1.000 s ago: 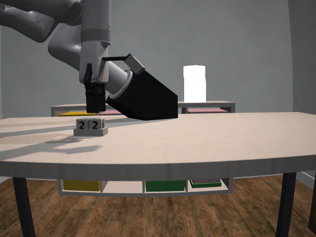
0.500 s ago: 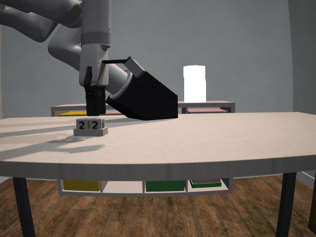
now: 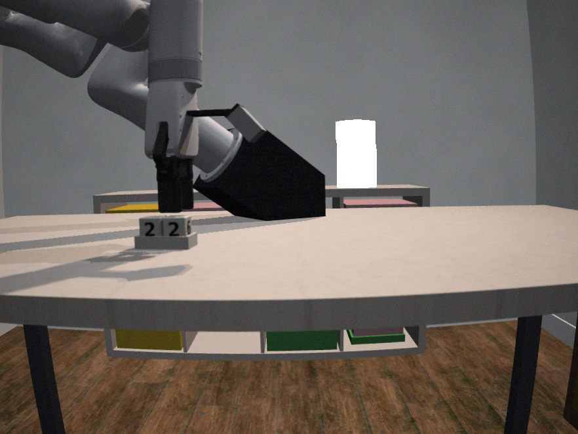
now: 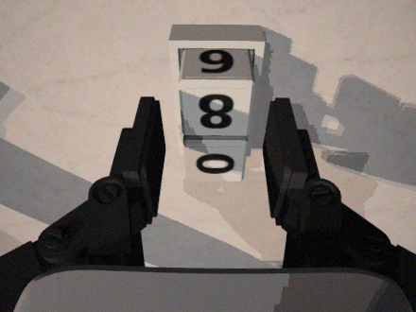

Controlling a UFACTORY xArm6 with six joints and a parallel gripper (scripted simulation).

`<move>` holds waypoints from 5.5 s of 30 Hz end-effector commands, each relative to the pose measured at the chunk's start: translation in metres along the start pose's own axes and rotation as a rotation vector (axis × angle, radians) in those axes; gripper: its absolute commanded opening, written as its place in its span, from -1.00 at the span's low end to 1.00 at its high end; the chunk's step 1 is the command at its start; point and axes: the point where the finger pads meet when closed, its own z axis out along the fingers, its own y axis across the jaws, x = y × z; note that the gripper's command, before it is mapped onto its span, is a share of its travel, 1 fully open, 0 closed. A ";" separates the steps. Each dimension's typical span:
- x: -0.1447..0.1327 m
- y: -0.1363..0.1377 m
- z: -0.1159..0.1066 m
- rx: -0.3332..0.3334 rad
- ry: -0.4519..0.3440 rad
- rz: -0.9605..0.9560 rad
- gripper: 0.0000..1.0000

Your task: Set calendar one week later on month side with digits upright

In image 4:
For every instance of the white digit cube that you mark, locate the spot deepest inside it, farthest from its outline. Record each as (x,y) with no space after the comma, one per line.
(216,88)
(220,158)

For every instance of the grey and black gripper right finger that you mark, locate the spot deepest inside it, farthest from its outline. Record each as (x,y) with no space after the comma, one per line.
(326,228)

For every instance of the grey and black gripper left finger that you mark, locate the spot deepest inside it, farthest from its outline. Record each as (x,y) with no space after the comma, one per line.
(101,224)

